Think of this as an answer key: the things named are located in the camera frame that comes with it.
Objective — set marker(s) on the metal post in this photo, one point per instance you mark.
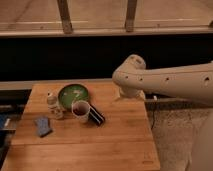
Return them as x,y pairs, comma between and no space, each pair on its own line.
130,15
65,16

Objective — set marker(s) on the blue sponge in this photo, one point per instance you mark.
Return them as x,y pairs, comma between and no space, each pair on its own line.
43,126

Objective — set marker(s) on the black rectangular box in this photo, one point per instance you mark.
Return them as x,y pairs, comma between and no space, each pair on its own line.
96,116

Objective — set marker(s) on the right metal post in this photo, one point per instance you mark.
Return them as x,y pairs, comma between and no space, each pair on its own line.
130,15

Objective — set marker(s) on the left metal post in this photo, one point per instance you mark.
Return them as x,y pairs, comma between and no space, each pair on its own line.
65,16

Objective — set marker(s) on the blue object at edge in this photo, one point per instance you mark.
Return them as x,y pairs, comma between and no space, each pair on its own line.
4,121

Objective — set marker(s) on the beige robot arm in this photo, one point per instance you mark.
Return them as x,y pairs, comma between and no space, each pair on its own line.
194,82

